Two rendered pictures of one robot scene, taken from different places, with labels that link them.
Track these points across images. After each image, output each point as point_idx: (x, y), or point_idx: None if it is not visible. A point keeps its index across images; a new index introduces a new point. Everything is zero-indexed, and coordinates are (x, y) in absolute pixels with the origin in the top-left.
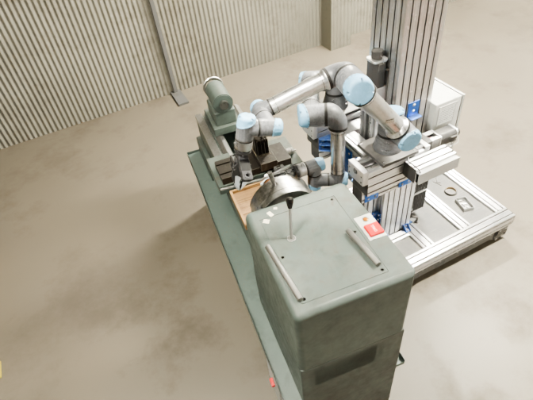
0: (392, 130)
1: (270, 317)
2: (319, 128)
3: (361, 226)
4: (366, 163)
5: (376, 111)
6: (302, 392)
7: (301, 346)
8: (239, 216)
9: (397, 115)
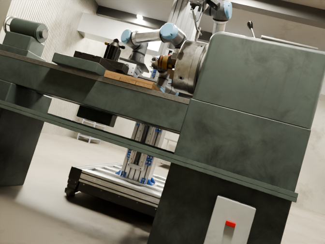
0: None
1: (220, 141)
2: (136, 69)
3: None
4: None
5: (223, 31)
6: (299, 170)
7: (321, 90)
8: (111, 97)
9: None
